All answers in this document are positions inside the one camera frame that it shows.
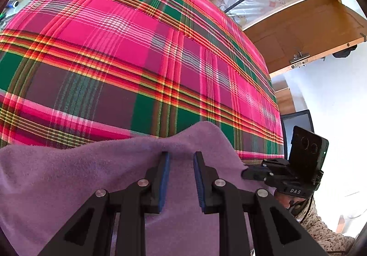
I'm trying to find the black cable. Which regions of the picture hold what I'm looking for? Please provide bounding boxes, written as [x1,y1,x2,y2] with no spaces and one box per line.
[302,197,314,218]

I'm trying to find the pink green plaid bed sheet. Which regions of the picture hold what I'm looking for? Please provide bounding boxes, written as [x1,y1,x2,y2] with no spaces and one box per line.
[0,0,287,165]

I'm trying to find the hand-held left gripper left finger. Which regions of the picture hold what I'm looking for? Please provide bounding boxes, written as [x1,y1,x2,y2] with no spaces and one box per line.
[37,151,170,256]

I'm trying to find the black mesh office chair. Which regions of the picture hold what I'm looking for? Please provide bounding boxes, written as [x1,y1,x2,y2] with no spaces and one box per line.
[280,110,314,159]

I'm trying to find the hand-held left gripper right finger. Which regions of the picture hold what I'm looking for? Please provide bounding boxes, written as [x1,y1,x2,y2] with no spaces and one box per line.
[193,151,329,256]

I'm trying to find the wooden door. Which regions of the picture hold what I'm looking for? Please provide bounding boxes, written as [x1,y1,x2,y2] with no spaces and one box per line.
[244,0,367,79]

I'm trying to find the person's right forearm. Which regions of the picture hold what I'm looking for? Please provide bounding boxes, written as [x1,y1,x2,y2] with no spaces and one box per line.
[295,199,356,256]

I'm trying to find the purple fleece pants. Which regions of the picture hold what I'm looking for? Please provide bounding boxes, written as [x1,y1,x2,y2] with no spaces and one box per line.
[0,121,250,256]

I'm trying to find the dark hanging clothing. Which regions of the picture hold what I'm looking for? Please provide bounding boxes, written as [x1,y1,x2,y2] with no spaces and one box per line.
[333,44,357,58]

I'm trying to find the wooden board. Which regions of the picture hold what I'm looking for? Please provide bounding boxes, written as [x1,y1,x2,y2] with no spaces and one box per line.
[274,88,296,114]

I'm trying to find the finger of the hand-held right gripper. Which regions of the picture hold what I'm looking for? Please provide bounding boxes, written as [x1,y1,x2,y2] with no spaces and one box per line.
[261,158,291,172]
[241,167,277,188]

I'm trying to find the person's right hand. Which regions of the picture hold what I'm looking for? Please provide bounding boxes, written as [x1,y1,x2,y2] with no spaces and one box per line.
[275,191,309,218]

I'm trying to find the metal door handle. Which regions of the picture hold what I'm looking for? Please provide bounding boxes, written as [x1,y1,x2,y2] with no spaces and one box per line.
[289,49,311,70]

